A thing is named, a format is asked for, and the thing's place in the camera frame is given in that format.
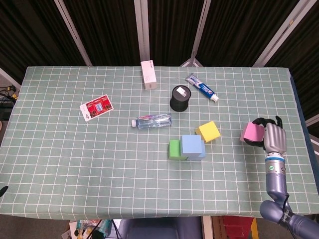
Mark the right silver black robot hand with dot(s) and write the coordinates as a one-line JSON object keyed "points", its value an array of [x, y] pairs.
{"points": [[275, 139]]}

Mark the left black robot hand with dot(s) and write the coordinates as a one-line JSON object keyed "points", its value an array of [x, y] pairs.
{"points": [[3, 190]]}

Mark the pink foam cube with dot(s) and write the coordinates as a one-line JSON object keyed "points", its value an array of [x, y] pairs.
{"points": [[253, 132]]}

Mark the yellow foam cube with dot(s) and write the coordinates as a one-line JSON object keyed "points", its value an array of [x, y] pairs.
{"points": [[209, 132]]}

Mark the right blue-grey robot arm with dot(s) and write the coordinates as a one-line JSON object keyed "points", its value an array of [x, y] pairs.
{"points": [[276, 179]]}

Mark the teal plastic package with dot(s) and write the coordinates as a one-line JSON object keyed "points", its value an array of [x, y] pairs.
{"points": [[83, 225]]}

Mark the blue white toothpaste tube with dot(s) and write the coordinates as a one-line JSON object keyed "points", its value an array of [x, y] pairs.
{"points": [[203, 87]]}

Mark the red storage box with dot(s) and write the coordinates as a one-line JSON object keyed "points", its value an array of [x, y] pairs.
{"points": [[234, 227]]}

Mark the green checked tablecloth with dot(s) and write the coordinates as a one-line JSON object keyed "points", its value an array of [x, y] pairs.
{"points": [[99, 161]]}

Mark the green foam cube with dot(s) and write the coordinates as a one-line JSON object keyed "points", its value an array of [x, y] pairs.
{"points": [[174, 149]]}

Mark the black mesh pen holder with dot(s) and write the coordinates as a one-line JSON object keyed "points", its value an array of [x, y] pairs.
{"points": [[180, 99]]}

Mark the white table leg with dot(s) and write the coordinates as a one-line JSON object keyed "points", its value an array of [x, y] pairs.
{"points": [[207, 227]]}

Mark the clear plastic water bottle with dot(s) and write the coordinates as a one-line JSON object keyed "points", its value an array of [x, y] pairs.
{"points": [[154, 120]]}

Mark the red printed card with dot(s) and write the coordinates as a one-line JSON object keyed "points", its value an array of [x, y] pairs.
{"points": [[96, 107]]}

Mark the white carton box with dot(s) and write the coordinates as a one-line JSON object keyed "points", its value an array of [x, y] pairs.
{"points": [[149, 76]]}

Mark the dark blue chair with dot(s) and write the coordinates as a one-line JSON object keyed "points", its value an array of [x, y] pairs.
{"points": [[159, 229]]}

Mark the dark pleated curtain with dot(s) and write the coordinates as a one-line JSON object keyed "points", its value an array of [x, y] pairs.
{"points": [[174, 27]]}

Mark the white metal frame post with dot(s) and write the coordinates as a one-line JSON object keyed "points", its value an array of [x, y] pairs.
{"points": [[74, 35], [199, 30], [279, 35], [142, 30]]}

